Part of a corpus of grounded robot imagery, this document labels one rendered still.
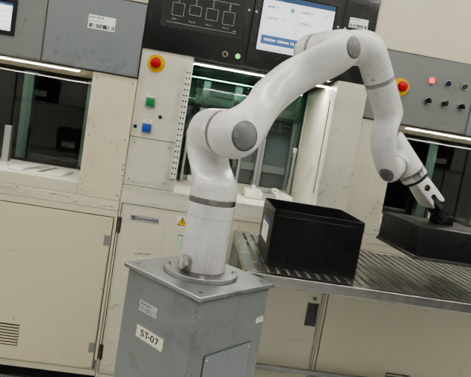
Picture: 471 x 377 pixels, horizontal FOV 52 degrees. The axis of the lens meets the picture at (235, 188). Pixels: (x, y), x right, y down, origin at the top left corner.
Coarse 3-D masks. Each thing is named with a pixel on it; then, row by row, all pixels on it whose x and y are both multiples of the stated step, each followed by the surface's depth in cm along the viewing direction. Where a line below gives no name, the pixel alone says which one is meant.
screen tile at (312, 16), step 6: (306, 12) 188; (312, 12) 188; (318, 12) 188; (300, 18) 188; (306, 18) 188; (312, 18) 188; (318, 18) 188; (330, 18) 189; (324, 24) 189; (300, 30) 188; (306, 30) 189; (312, 30) 189; (318, 30) 189; (324, 30) 189; (300, 36) 189
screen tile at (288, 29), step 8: (272, 8) 187; (280, 8) 187; (288, 8) 187; (296, 8) 187; (288, 16) 188; (296, 16) 188; (264, 24) 187; (272, 24) 188; (280, 24) 188; (288, 24) 188; (272, 32) 188; (280, 32) 188; (288, 32) 188
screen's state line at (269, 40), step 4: (264, 36) 188; (268, 36) 188; (272, 36) 188; (260, 40) 188; (264, 40) 188; (268, 40) 188; (272, 40) 188; (276, 40) 188; (280, 40) 188; (284, 40) 189; (288, 40) 189; (292, 40) 189; (296, 40) 189; (272, 44) 188; (276, 44) 188; (280, 44) 189; (284, 44) 189; (288, 44) 189; (292, 44) 189; (292, 48) 189
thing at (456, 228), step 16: (384, 224) 169; (400, 224) 158; (416, 224) 148; (432, 224) 154; (448, 224) 160; (384, 240) 167; (400, 240) 156; (416, 240) 146; (432, 240) 145; (448, 240) 146; (464, 240) 147; (416, 256) 145; (432, 256) 146; (448, 256) 147; (464, 256) 147
